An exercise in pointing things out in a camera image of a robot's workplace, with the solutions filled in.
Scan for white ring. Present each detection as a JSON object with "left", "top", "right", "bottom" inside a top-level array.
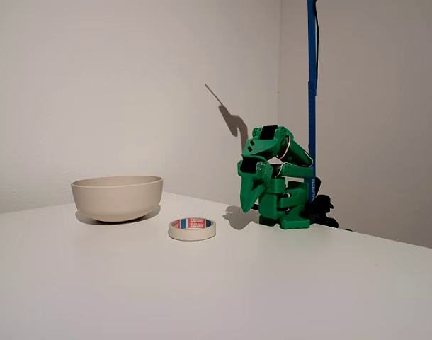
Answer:
[{"left": 167, "top": 217, "right": 217, "bottom": 242}]

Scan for black table clamp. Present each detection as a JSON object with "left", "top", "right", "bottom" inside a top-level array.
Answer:
[{"left": 300, "top": 176, "right": 341, "bottom": 230}]

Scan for blue upright pole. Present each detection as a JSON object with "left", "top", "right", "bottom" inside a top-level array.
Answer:
[{"left": 306, "top": 0, "right": 318, "bottom": 205}]

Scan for beige round bowl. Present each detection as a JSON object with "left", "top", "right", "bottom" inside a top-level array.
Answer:
[{"left": 71, "top": 175, "right": 164, "bottom": 223}]

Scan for black cable on pole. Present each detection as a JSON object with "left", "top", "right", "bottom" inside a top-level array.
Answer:
[{"left": 314, "top": 0, "right": 322, "bottom": 89}]

